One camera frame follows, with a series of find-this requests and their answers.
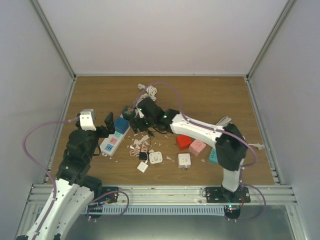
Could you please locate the blue cube socket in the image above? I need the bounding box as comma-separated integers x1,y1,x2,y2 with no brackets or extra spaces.
114,116,129,135

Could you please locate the red cube socket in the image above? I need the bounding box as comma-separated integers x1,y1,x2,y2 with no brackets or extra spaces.
175,135,193,151

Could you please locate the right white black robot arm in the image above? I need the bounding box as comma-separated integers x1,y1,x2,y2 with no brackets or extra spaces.
129,98,248,203

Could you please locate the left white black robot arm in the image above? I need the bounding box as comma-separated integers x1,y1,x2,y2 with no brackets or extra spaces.
17,109,115,240

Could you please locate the white charger plug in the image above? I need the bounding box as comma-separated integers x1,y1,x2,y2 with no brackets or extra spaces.
136,161,149,174

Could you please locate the white multicolour power strip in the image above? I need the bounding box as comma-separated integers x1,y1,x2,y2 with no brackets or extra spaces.
99,114,130,157

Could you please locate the white square adapter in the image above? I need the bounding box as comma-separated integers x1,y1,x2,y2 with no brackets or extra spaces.
149,151,163,165

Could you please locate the white cube socket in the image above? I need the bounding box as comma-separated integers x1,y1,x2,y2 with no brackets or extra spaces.
177,153,191,170

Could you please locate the pink cube socket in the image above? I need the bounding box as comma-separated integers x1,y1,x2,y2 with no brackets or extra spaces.
188,139,206,157

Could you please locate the teal power strip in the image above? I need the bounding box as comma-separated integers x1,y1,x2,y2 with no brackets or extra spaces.
208,148,218,164

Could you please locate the pink usb cable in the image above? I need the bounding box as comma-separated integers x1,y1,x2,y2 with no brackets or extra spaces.
128,143,148,158

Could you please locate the white coiled cable back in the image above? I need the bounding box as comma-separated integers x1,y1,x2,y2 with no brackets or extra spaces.
137,83,159,103

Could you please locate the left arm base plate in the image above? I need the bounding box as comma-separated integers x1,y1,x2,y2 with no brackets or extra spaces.
85,186,119,219

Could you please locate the grey slotted cable duct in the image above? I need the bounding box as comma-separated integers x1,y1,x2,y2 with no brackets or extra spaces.
89,204,225,217

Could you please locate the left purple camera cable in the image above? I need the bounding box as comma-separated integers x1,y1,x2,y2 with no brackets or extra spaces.
22,116,81,240

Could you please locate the purple camera cable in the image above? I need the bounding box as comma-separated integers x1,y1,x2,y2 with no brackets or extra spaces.
134,81,268,223
22,116,81,240

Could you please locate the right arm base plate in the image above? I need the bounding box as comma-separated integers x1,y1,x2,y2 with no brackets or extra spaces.
205,186,252,219

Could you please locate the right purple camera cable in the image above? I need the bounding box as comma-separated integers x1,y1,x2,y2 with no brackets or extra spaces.
134,81,268,223

